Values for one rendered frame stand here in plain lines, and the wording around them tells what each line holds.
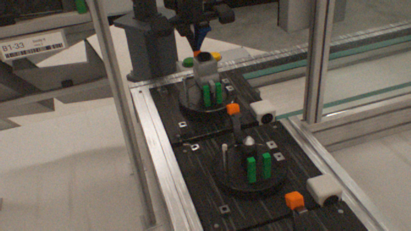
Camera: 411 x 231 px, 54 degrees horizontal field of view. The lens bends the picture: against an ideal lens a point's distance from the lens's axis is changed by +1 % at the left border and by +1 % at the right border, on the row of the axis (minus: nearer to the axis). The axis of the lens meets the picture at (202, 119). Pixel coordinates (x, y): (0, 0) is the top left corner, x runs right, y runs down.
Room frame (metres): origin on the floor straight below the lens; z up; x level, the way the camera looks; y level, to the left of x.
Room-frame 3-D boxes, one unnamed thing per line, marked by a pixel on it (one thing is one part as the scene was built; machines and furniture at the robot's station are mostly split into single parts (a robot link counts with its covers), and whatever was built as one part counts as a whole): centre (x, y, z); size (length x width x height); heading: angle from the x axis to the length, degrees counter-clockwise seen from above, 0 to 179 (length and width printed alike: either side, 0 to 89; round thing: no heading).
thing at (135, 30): (1.14, 0.13, 0.96); 0.15 x 0.15 x 0.20; 50
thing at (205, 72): (0.78, -0.02, 1.06); 0.08 x 0.04 x 0.07; 14
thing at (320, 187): (0.54, -0.08, 1.01); 0.24 x 0.24 x 0.13; 13
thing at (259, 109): (0.72, -0.14, 0.97); 0.05 x 0.05 x 0.04; 13
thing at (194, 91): (0.79, -0.02, 0.98); 0.14 x 0.14 x 0.02
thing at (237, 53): (1.02, -0.05, 0.93); 0.21 x 0.07 x 0.06; 103
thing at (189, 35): (0.86, 0.02, 1.10); 0.06 x 0.04 x 0.07; 13
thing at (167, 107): (0.79, -0.02, 0.96); 0.24 x 0.24 x 0.02; 13
